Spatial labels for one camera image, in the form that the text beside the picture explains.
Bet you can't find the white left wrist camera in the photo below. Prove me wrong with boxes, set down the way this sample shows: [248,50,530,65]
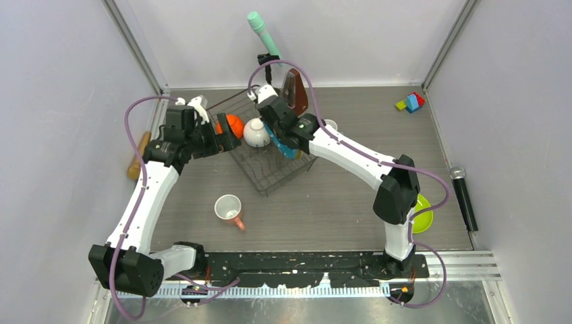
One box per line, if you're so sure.
[175,95,210,125]

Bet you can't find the wooden rolling pin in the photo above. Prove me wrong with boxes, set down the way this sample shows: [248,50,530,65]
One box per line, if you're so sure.
[127,131,152,180]

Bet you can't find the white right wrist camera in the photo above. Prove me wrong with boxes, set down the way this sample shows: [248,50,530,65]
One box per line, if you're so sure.
[247,84,278,104]

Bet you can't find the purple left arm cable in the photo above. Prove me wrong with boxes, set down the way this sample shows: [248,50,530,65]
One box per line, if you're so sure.
[108,94,241,322]

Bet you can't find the grey ceramic mug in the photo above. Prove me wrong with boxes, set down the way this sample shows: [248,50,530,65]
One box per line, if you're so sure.
[324,119,338,130]

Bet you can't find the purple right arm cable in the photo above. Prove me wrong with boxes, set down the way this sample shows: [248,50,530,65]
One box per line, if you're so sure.
[248,59,453,311]

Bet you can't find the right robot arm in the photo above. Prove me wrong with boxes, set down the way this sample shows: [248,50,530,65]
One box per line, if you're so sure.
[257,94,420,277]

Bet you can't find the mint green microphone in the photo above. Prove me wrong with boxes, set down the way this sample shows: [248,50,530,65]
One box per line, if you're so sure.
[247,11,281,59]

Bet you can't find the pink floral mug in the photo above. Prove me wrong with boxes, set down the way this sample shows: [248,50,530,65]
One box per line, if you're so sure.
[214,194,246,231]

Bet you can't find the orange bowl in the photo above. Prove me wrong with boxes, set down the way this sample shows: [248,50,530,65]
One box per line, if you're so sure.
[215,115,245,140]

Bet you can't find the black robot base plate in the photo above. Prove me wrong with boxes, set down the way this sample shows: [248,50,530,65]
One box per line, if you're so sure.
[182,251,429,288]

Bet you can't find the black microphone stand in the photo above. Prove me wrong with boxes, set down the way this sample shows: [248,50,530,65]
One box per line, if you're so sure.
[257,53,280,85]

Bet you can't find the dark wire dish rack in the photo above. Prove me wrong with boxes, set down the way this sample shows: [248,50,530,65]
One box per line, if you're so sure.
[207,89,316,196]

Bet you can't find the black handheld microphone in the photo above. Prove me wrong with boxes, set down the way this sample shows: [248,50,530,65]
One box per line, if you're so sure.
[450,167,478,232]

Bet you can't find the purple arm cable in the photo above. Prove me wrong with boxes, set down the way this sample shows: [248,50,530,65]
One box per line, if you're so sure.
[248,59,453,311]
[108,94,241,322]

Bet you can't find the blue polka dot plate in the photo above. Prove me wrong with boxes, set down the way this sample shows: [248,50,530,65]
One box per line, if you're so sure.
[262,121,301,160]

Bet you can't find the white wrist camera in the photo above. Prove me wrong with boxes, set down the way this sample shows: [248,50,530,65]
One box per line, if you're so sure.
[175,95,210,125]
[247,84,278,104]

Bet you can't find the lime green plate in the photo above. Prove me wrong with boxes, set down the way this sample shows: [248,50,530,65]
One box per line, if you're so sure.
[412,194,434,234]

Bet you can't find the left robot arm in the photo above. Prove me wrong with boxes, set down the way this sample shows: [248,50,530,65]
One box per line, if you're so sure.
[88,103,240,297]

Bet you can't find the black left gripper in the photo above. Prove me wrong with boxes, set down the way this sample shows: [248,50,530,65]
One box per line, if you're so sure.
[185,113,239,159]

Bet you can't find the colourful toy blocks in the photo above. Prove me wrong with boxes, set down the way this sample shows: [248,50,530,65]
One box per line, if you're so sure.
[395,92,426,113]

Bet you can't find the brown wooden metronome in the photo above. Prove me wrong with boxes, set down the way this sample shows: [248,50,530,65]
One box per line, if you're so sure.
[279,68,309,116]

